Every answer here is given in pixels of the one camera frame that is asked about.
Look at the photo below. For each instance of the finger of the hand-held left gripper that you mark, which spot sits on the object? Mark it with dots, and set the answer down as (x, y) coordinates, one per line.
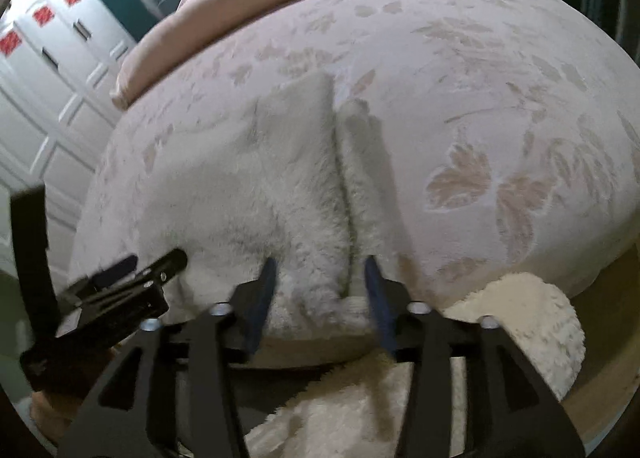
(117, 269)
(160, 269)

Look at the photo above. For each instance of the cream fluffy rug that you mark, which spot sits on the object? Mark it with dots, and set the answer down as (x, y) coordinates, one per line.
(525, 328)

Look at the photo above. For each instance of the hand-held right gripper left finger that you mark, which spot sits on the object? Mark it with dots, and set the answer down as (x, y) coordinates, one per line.
(265, 288)

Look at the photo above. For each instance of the leaf-patterned bed blanket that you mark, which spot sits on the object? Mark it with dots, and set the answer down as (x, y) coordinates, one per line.
(475, 63)

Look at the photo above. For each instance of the white fluffy sweater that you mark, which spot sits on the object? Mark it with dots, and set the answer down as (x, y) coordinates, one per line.
(240, 198)

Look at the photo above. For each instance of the pink duvet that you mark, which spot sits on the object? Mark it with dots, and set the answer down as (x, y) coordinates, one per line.
(165, 53)

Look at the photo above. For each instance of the white panelled wardrobe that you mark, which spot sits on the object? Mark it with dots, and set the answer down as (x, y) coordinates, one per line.
(45, 103)

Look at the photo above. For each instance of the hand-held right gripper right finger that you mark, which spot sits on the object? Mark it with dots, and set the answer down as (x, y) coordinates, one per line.
(375, 288)

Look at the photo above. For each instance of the person's left hand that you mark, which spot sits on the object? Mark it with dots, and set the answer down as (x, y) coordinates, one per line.
(52, 415)

